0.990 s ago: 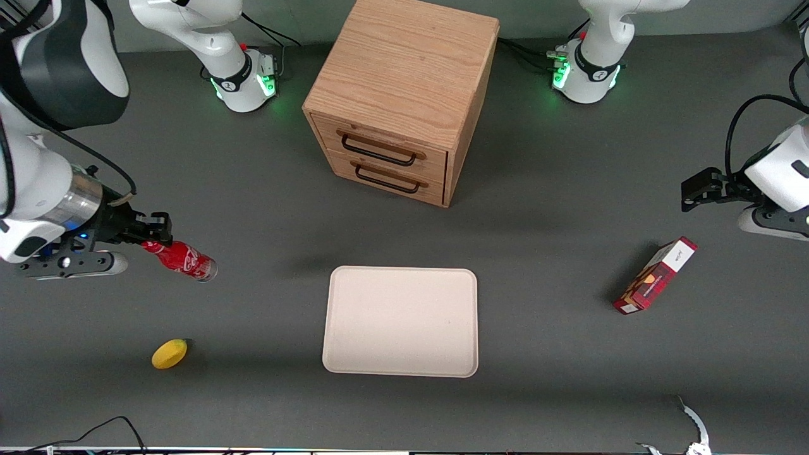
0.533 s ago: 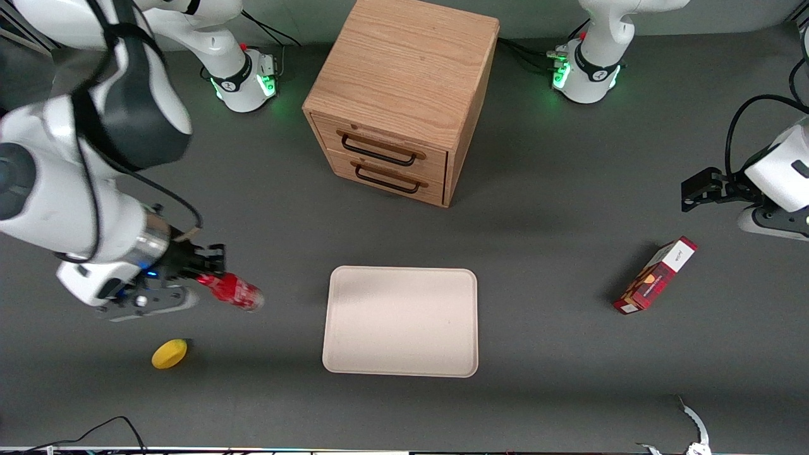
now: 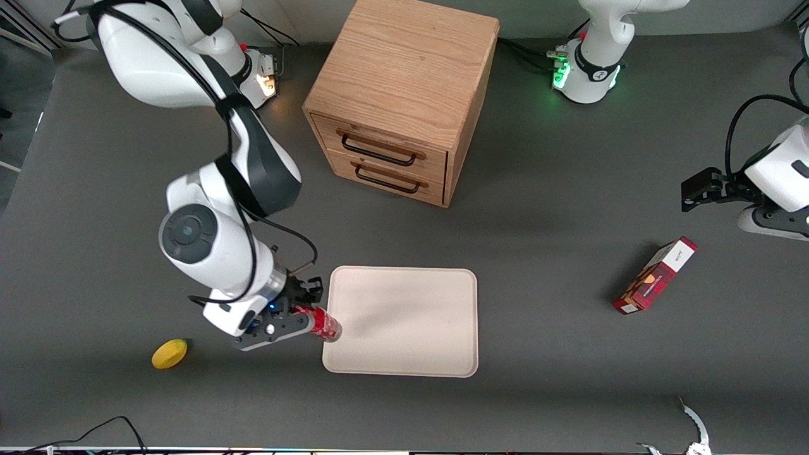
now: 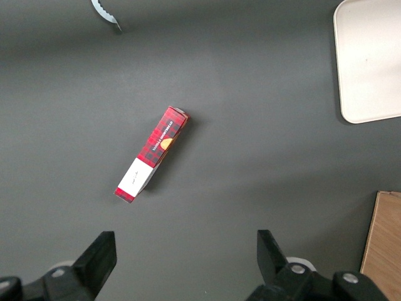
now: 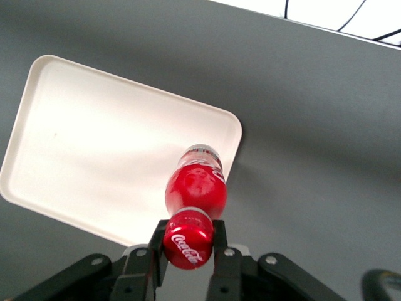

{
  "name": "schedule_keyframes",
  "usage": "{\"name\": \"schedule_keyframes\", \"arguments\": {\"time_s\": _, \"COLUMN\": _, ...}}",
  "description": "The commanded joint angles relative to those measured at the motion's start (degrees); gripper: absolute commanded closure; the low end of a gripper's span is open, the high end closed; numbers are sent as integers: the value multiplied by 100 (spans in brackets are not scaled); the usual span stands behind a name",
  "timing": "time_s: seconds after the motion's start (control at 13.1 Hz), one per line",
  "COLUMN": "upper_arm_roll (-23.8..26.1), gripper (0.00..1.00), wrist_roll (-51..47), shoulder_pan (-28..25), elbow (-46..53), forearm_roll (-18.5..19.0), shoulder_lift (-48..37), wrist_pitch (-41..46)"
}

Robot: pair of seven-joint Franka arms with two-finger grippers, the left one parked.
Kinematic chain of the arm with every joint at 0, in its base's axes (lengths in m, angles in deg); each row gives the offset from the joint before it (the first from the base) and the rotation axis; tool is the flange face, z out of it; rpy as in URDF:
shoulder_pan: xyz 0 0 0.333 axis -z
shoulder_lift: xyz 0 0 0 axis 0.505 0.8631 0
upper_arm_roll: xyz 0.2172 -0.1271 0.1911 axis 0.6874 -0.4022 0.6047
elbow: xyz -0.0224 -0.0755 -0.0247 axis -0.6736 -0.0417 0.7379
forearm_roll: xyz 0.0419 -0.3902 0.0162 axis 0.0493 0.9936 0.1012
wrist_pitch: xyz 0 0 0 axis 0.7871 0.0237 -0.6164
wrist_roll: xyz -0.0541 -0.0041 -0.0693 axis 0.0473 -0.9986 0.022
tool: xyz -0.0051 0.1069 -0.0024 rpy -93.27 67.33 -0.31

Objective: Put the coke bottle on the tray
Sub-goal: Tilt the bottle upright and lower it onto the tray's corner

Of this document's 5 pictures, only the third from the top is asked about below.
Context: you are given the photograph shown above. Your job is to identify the black metal drawer handle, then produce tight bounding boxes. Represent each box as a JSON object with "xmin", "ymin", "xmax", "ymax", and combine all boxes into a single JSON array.
[
  {"xmin": 350, "ymin": 161, "xmax": 429, "ymax": 195},
  {"xmin": 336, "ymin": 129, "xmax": 427, "ymax": 167}
]

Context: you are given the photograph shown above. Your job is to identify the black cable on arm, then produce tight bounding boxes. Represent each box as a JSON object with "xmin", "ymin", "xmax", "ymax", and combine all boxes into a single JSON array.
[
  {"xmin": 725, "ymin": 94, "xmax": 809, "ymax": 179},
  {"xmin": 53, "ymin": 0, "xmax": 319, "ymax": 308}
]

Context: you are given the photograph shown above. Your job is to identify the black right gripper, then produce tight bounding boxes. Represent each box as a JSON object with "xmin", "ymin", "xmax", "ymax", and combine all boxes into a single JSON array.
[{"xmin": 281, "ymin": 272, "xmax": 325, "ymax": 314}]

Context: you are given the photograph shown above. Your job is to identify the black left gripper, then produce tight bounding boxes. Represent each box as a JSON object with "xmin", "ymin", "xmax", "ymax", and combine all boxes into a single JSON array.
[{"xmin": 680, "ymin": 167, "xmax": 762, "ymax": 214}]

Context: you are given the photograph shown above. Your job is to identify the black looped cable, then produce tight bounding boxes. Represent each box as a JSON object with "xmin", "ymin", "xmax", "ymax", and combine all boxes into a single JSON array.
[{"xmin": 788, "ymin": 24, "xmax": 809, "ymax": 107}]

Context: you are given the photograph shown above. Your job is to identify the red white carton box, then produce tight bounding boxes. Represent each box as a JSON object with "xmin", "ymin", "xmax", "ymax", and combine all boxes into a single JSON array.
[{"xmin": 612, "ymin": 236, "xmax": 699, "ymax": 316}]

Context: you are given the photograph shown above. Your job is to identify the black cable at table edge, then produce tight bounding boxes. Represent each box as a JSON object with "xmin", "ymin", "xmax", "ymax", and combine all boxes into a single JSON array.
[{"xmin": 24, "ymin": 415, "xmax": 148, "ymax": 455}]

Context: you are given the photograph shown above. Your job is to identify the white plastic strap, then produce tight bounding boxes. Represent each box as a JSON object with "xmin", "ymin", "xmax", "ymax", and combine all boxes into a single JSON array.
[{"xmin": 637, "ymin": 396, "xmax": 712, "ymax": 455}]

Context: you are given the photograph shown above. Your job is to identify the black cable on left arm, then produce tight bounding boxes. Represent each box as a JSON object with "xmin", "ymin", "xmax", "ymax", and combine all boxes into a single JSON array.
[{"xmin": 725, "ymin": 94, "xmax": 809, "ymax": 179}]

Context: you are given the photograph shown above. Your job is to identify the black cables behind cabinet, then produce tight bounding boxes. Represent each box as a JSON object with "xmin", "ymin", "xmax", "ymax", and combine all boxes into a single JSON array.
[{"xmin": 498, "ymin": 37, "xmax": 560, "ymax": 75}]

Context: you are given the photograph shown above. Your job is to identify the black cable at arm base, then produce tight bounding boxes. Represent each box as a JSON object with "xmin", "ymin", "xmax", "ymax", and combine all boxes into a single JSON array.
[{"xmin": 240, "ymin": 11, "xmax": 303, "ymax": 82}]

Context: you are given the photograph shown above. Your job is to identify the wooden drawer front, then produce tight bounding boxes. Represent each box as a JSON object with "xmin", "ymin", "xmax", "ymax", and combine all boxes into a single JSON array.
[
  {"xmin": 328, "ymin": 149, "xmax": 446, "ymax": 207},
  {"xmin": 311, "ymin": 114, "xmax": 449, "ymax": 185}
]

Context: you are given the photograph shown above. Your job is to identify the beige rectangular tray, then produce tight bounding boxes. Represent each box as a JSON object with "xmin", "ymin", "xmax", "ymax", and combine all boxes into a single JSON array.
[{"xmin": 322, "ymin": 265, "xmax": 480, "ymax": 379}]

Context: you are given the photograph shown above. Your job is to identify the wooden drawer cabinet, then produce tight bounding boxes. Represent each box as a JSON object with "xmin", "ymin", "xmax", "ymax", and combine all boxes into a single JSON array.
[{"xmin": 301, "ymin": 0, "xmax": 501, "ymax": 209}]

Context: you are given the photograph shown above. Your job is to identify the yellow lemon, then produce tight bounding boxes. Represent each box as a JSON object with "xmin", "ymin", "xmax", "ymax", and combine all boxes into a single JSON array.
[{"xmin": 151, "ymin": 339, "xmax": 189, "ymax": 370}]

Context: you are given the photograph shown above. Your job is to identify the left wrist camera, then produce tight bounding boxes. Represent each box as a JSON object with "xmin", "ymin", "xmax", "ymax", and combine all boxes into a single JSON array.
[{"xmin": 750, "ymin": 206, "xmax": 809, "ymax": 237}]

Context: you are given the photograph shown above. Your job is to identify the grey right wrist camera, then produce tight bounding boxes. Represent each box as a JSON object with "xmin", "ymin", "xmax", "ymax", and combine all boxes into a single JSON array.
[{"xmin": 230, "ymin": 313, "xmax": 315, "ymax": 353}]

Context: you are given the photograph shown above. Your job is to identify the red coke bottle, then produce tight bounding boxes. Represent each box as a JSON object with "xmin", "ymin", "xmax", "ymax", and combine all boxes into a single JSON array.
[{"xmin": 295, "ymin": 306, "xmax": 343, "ymax": 343}]

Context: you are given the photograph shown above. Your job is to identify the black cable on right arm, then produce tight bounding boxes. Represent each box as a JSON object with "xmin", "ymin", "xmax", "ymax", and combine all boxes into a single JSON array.
[{"xmin": 53, "ymin": 0, "xmax": 319, "ymax": 308}]

